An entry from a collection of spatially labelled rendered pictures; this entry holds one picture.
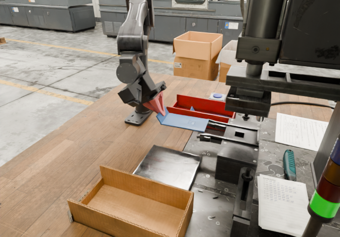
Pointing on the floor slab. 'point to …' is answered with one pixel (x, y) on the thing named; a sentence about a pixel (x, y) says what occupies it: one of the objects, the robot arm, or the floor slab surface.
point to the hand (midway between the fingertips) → (162, 113)
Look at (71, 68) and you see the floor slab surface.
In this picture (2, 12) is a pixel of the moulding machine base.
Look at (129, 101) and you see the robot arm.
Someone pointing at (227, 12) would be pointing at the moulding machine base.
